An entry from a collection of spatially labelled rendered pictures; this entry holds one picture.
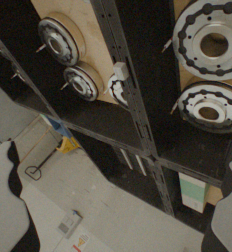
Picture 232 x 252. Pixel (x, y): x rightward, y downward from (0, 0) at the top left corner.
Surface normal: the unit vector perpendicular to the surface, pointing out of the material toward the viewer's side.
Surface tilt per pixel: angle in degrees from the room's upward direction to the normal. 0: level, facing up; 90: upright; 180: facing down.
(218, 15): 0
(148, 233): 90
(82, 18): 0
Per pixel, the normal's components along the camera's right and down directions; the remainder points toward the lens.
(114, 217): -0.23, -0.62
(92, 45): -0.55, 0.73
